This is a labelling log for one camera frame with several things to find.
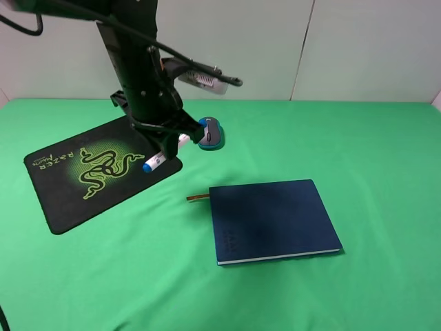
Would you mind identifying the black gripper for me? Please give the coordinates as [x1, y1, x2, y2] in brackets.
[110, 46, 205, 159]

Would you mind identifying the blue and white marker pen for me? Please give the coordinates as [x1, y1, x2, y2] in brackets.
[143, 134, 190, 173]

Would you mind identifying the grey and teal computer mouse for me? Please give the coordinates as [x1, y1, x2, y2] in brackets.
[198, 117, 225, 150]

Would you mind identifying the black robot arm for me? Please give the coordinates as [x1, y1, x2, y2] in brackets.
[1, 1, 203, 159]

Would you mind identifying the black Razer mouse pad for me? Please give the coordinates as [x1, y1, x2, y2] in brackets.
[23, 117, 183, 235]

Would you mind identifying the dark blue notebook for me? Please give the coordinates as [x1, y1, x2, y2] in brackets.
[209, 179, 343, 265]

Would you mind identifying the brown ribbon bookmark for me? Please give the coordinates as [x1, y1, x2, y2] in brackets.
[186, 194, 209, 202]

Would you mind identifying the green tablecloth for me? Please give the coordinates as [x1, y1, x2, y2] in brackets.
[1, 100, 440, 330]

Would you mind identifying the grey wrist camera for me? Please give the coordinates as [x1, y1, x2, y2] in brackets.
[162, 57, 228, 95]

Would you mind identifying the black cable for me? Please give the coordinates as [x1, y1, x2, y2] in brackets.
[0, 0, 244, 87]

